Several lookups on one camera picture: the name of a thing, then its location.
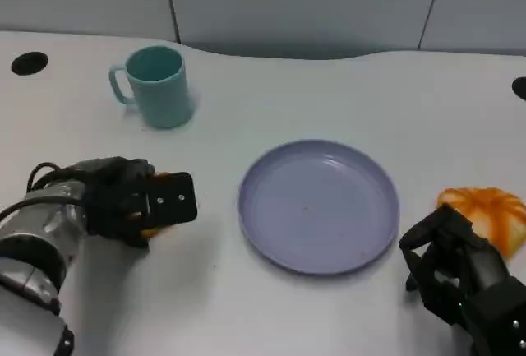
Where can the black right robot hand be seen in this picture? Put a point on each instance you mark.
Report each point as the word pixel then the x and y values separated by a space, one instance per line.
pixel 487 265

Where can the pale green mug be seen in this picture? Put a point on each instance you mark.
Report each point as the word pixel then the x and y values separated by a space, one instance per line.
pixel 162 99

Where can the lilac plate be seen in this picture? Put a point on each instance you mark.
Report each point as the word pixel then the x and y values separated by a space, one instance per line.
pixel 318 212

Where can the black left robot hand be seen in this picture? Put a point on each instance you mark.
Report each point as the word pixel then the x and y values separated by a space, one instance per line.
pixel 111 200

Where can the orange and white bread roll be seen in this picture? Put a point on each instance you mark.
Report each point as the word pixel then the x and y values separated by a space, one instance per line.
pixel 493 208
pixel 153 232

